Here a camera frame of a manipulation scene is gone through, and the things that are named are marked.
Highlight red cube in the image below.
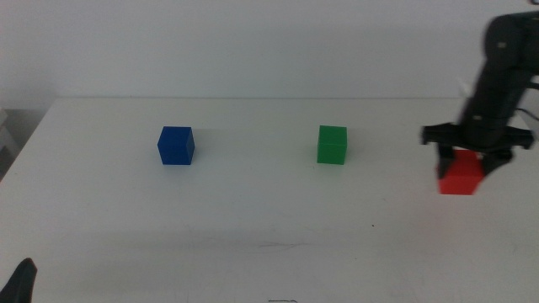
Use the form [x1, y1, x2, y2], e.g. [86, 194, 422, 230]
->
[437, 149, 486, 196]

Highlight green cube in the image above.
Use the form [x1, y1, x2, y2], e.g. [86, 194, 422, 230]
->
[316, 125, 349, 166]

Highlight blue cube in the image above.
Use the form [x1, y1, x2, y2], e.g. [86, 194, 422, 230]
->
[157, 125, 196, 166]

